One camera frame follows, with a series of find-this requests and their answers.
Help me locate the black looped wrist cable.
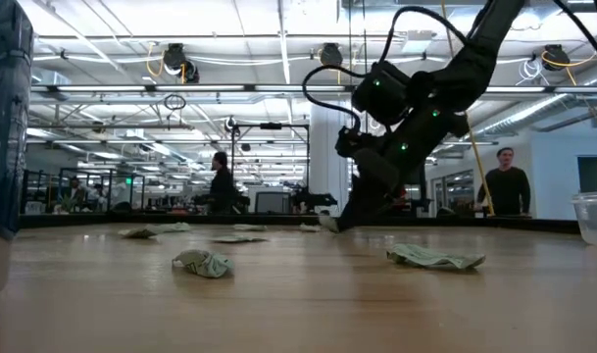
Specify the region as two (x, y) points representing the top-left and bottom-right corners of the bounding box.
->
(301, 65), (369, 133)

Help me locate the grey background monitor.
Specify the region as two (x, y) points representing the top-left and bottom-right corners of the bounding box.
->
(255, 190), (292, 215)

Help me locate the yellow hanging cable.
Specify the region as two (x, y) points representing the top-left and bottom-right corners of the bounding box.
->
(439, 0), (496, 217)

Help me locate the thin black hanging cable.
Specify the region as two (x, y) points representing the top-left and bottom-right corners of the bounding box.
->
(552, 0), (597, 70)

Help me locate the black table edge rail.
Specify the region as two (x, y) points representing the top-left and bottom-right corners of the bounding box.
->
(18, 211), (581, 234)

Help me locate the black ceiling cable reel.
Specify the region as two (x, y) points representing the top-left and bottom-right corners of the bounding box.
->
(540, 43), (572, 73)
(161, 42), (201, 84)
(319, 42), (344, 68)

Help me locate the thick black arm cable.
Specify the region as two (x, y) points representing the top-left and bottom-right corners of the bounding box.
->
(379, 5), (471, 65)

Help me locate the black framed glass booth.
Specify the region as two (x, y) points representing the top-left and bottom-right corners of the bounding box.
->
(57, 167), (146, 212)

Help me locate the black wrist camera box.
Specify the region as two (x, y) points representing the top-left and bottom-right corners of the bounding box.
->
(334, 126), (366, 159)

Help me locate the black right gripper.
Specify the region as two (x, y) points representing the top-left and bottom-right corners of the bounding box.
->
(335, 145), (413, 232)

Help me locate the blue cup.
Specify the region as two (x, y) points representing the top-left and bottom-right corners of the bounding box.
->
(0, 0), (35, 242)

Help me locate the clear plastic container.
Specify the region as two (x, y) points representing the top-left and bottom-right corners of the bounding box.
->
(571, 190), (597, 246)

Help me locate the black hanging cable loop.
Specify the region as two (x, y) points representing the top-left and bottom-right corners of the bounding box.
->
(163, 93), (187, 112)

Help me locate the black overhead frame rig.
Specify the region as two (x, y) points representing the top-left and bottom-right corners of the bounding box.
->
(230, 122), (312, 191)

